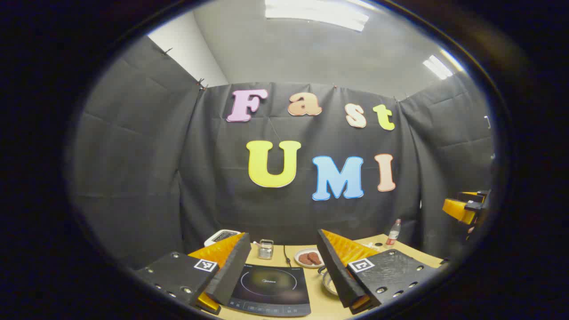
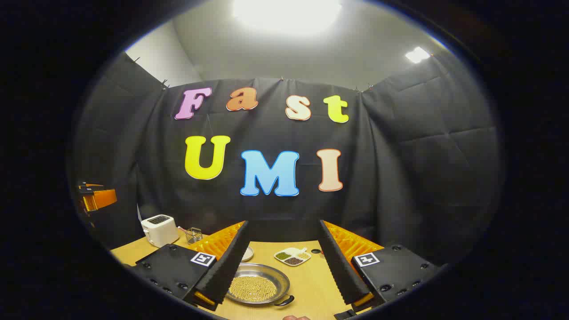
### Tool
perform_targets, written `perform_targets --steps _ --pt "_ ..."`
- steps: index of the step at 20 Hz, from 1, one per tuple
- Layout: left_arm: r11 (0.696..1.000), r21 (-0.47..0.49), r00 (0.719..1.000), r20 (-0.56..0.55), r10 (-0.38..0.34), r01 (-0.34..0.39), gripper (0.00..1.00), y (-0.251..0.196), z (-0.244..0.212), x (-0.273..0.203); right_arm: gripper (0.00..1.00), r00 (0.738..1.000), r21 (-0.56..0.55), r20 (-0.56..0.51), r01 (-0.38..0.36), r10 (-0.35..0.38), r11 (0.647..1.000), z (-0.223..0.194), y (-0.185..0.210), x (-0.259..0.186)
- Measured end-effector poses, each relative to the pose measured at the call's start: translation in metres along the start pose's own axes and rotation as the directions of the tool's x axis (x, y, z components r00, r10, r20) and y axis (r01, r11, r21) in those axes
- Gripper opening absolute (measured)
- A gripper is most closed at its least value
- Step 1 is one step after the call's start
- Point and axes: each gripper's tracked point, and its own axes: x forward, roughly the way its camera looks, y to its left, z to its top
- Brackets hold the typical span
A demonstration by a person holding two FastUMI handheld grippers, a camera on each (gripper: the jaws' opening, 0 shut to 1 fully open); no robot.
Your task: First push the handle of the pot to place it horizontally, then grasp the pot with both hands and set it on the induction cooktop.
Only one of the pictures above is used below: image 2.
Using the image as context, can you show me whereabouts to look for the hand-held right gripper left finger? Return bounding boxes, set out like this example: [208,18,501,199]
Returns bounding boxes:
[122,220,250,312]

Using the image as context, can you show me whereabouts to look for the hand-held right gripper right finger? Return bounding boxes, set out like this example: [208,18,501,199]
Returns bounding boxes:
[318,219,445,314]

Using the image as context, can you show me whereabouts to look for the large pile of yellow soybeans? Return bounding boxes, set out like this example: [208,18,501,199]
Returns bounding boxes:
[229,276,278,303]

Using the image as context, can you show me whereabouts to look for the stainless steel pot black handles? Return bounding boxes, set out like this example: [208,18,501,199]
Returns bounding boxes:
[224,262,295,307]

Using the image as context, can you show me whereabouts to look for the white divided dish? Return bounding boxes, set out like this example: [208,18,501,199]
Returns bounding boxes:
[273,247,312,267]

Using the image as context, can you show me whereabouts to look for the white toaster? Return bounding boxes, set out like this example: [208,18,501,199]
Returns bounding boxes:
[141,215,180,248]

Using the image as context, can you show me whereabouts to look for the small ceiling light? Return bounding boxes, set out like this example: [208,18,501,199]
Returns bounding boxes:
[405,47,431,64]

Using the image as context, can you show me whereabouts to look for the large ceiling light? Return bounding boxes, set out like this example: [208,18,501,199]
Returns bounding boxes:
[231,0,343,35]

